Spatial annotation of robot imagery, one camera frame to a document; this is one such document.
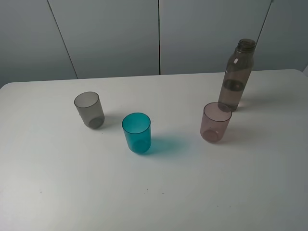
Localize brown translucent water bottle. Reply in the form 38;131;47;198
218;38;256;112

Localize teal translucent cup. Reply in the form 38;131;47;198
122;112;151;154

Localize pink translucent cup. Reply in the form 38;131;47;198
200;103;232;143

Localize grey translucent cup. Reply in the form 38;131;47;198
74;91;105;129

